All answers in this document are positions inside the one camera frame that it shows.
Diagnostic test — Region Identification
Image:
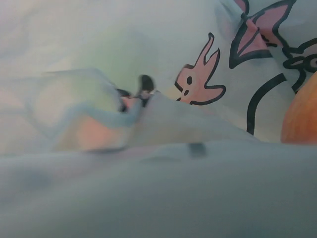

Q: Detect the light blue cartoon plastic bag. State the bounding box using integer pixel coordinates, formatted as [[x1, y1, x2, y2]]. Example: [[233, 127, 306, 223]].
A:
[[0, 0, 317, 238]]

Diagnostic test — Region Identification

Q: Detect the pink fake peach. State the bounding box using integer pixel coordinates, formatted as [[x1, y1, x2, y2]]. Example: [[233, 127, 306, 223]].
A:
[[281, 73, 317, 144]]

